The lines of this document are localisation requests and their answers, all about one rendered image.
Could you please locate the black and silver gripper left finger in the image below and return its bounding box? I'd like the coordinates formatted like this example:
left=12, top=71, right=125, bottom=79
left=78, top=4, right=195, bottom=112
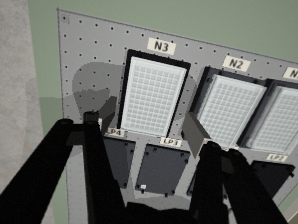
left=0, top=96, right=130, bottom=224

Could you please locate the translucent white plate lid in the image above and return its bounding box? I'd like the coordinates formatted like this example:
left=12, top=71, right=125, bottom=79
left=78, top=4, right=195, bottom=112
left=198, top=75, right=267, bottom=150

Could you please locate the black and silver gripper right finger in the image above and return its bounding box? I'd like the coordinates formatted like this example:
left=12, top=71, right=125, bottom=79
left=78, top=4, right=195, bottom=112
left=182, top=111, right=288, bottom=224

